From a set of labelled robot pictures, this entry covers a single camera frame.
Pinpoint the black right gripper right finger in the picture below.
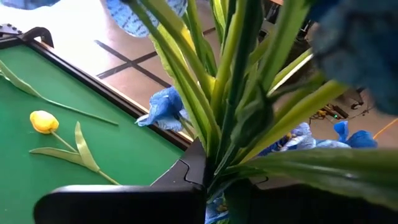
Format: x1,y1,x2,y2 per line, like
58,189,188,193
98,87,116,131
223,176,398,224

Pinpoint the blue artificial flower bunch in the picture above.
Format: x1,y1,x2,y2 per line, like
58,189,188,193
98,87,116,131
309,0,398,116
105,0,398,224
257,120,379,156

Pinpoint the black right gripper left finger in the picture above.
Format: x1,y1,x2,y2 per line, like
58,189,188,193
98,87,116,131
32,139,207,224

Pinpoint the yellow artificial tulip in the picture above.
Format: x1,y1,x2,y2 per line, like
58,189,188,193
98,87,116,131
29,110,121,186
0,58,119,126

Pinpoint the black table edge frame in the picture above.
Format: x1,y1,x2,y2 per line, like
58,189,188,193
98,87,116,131
0,23,193,152

